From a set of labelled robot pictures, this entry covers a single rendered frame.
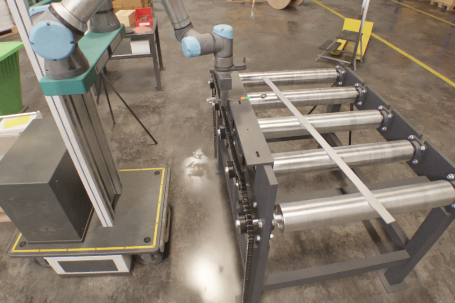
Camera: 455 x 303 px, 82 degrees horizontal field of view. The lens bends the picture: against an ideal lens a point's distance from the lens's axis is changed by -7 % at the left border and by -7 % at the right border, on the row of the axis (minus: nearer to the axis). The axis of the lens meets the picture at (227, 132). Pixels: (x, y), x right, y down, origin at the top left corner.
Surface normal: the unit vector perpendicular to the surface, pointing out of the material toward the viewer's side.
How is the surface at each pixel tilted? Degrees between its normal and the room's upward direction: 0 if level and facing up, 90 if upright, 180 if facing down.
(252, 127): 0
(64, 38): 94
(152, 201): 0
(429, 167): 90
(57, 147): 0
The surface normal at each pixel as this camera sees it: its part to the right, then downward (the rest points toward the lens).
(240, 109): 0.00, -0.79
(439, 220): -0.99, 0.09
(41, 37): 0.37, 0.64
